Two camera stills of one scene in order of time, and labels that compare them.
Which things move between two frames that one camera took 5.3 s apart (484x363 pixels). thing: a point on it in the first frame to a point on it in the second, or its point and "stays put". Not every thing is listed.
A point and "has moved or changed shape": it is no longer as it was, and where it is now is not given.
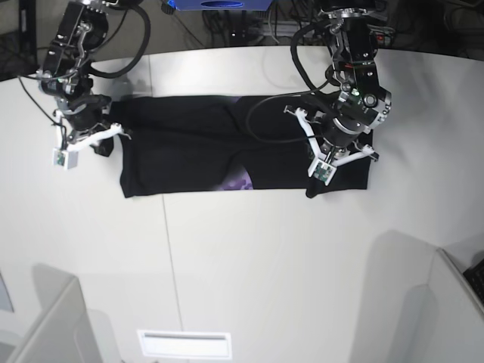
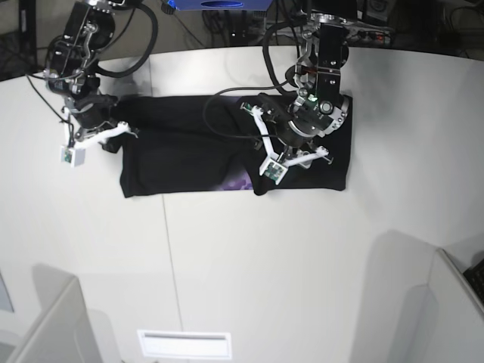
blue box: x=220 y=4 stays put
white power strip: x=380 y=33 to x=368 y=33
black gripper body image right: x=338 y=134 to x=296 y=127
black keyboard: x=475 y=275 stays put
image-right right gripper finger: x=299 y=113 to x=254 y=110
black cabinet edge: x=27 y=54 stays put
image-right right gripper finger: x=369 y=150 to x=321 y=151
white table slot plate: x=185 y=344 stays put
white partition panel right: x=455 y=315 stays put
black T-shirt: x=219 y=144 has moved or changed shape
